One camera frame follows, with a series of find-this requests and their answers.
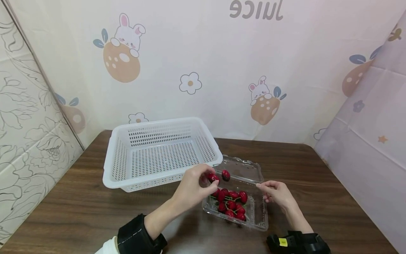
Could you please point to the person's left hand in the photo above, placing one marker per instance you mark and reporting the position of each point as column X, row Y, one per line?
column 188, row 190

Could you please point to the person's right hand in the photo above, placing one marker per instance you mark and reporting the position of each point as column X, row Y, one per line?
column 280, row 194

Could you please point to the person's right index finger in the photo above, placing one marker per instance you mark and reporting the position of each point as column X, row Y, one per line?
column 264, row 185

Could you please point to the person's right thumb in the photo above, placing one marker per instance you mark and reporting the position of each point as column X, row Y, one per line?
column 269, row 197

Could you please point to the person's left fingers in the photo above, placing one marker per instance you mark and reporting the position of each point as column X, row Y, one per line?
column 203, row 180

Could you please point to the person's left index finger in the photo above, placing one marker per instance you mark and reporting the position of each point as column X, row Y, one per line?
column 204, row 168

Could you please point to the person's left thumb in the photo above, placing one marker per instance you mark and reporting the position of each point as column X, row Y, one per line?
column 212, row 188

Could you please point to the single red cherry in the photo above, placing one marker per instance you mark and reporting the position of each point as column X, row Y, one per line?
column 225, row 175
column 212, row 177

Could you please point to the clear plastic clamshell container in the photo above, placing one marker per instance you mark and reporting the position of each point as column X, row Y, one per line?
column 258, row 211

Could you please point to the person's right forearm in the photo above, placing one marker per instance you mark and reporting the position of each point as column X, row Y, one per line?
column 298, row 220

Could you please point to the person's left forearm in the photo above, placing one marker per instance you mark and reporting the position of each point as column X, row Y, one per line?
column 160, row 220

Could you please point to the pile of red cherries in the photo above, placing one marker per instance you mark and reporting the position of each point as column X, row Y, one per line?
column 233, row 204

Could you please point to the white plastic perforated basket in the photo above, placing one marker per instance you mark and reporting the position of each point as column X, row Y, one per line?
column 158, row 158

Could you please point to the black wrist band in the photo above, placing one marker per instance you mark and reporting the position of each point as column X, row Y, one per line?
column 136, row 236
column 298, row 243

